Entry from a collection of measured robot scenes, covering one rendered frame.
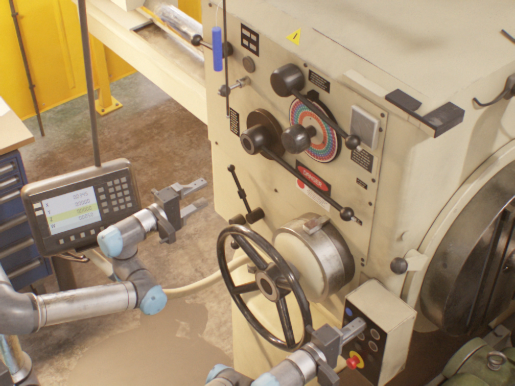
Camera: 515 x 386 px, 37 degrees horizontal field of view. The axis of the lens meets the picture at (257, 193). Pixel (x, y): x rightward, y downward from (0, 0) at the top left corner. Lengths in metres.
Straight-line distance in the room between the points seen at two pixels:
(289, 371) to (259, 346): 1.13
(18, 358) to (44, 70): 2.58
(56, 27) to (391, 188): 2.96
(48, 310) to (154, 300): 0.28
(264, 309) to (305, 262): 0.87
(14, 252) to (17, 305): 1.61
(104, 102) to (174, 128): 0.48
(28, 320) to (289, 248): 0.67
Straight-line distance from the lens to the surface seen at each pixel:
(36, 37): 4.42
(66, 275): 3.68
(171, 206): 2.09
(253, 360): 3.08
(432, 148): 1.75
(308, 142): 1.85
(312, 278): 2.03
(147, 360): 3.50
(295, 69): 1.85
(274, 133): 2.03
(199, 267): 3.81
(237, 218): 2.42
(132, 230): 2.06
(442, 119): 1.64
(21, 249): 3.46
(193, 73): 2.93
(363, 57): 1.78
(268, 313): 2.85
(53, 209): 2.39
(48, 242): 2.42
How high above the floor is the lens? 2.84
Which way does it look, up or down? 43 degrees down
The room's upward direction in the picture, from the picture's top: straight up
